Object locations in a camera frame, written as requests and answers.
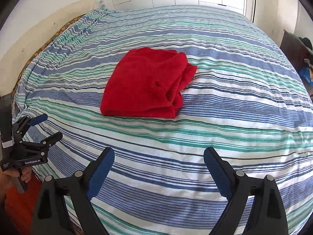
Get dark wooden nightstand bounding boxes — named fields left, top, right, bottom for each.
left=280, top=30, right=310, bottom=73

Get orange fleece trousers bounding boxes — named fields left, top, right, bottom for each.
left=5, top=173, right=42, bottom=234

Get pile of clothes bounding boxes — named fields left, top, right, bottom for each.
left=299, top=37, right=312, bottom=99

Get red bunny sweater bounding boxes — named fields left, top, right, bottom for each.
left=100, top=47, right=197, bottom=119

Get cream headboard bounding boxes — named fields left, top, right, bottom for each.
left=1, top=0, right=100, bottom=96

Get left hand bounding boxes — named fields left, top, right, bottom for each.
left=0, top=167, right=32, bottom=203

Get blue green striped bedspread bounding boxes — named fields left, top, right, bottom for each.
left=14, top=5, right=312, bottom=234

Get orange patterned bedsheet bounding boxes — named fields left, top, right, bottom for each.
left=11, top=13, right=87, bottom=98

